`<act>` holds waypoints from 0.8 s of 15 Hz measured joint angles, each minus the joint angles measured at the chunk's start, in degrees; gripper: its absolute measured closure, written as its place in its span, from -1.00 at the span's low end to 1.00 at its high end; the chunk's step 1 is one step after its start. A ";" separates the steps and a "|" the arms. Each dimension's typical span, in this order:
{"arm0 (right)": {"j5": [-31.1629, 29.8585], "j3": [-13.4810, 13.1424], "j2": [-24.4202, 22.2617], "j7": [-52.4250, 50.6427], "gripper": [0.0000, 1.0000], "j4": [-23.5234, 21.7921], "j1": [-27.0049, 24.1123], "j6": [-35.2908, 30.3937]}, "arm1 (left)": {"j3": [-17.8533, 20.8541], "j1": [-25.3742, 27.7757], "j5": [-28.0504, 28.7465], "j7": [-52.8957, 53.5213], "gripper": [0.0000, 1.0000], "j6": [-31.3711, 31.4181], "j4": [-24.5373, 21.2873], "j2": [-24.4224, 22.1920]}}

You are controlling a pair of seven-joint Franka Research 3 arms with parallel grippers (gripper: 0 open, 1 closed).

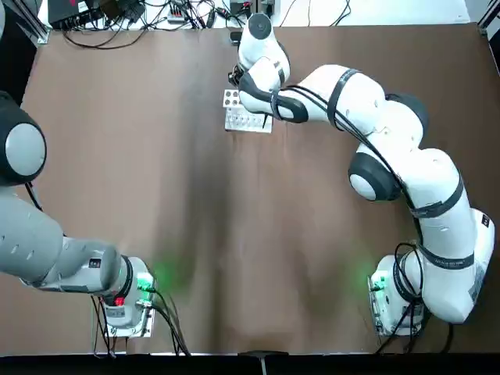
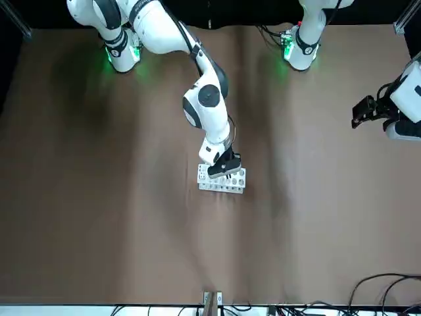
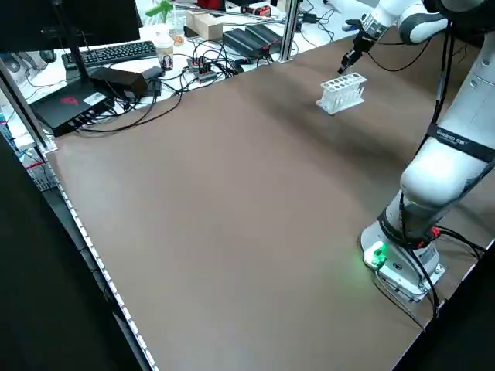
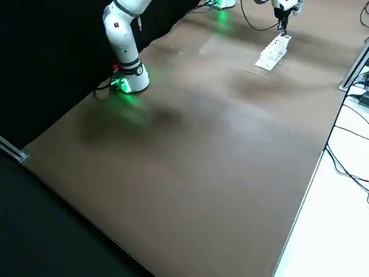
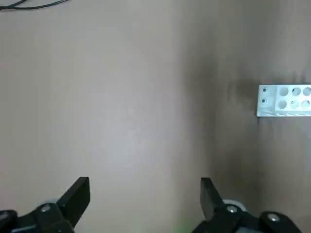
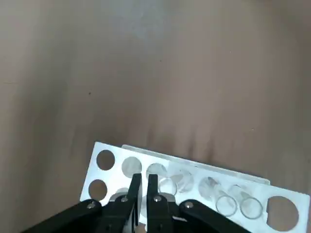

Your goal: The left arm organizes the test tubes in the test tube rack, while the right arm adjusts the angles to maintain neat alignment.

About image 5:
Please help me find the black table cable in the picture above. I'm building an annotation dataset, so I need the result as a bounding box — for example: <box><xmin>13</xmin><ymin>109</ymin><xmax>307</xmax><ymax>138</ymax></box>
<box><xmin>0</xmin><ymin>0</ymin><xmax>71</xmax><ymax>11</ymax></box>

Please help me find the white test tube rack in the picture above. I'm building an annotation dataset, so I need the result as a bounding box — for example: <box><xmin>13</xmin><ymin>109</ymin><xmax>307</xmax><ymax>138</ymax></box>
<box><xmin>256</xmin><ymin>84</ymin><xmax>311</xmax><ymax>118</ymax></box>

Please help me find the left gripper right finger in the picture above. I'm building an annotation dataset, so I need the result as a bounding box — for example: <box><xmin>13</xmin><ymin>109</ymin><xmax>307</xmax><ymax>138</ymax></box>
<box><xmin>191</xmin><ymin>177</ymin><xmax>303</xmax><ymax>233</ymax></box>

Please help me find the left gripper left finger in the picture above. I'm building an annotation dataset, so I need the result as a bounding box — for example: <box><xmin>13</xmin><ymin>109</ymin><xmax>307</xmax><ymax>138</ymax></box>
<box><xmin>0</xmin><ymin>176</ymin><xmax>90</xmax><ymax>233</ymax></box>

